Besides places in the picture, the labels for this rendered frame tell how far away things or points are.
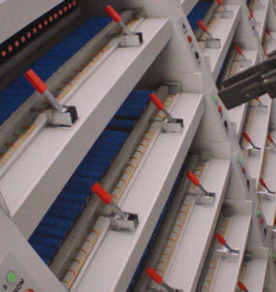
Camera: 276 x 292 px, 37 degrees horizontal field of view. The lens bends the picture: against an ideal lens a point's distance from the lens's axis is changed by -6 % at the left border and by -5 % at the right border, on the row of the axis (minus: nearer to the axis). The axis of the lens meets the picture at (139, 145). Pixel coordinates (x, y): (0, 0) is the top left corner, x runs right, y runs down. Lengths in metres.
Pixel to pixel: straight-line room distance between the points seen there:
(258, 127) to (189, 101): 0.61
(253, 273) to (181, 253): 0.46
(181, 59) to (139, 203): 0.38
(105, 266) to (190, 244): 0.29
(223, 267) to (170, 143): 0.38
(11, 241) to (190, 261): 0.46
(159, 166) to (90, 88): 0.20
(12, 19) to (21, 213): 0.23
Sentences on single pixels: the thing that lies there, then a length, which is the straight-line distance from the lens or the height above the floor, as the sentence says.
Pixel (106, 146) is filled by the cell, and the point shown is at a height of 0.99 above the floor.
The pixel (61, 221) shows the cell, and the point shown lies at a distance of 0.67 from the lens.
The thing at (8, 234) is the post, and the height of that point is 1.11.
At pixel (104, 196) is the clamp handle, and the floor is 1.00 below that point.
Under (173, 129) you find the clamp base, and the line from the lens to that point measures 0.84.
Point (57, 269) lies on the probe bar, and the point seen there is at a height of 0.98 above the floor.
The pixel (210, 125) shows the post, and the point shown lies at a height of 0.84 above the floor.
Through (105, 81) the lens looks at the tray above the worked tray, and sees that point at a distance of 0.67.
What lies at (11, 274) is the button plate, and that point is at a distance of 0.45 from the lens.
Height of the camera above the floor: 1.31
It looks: 25 degrees down
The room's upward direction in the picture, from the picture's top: 28 degrees counter-clockwise
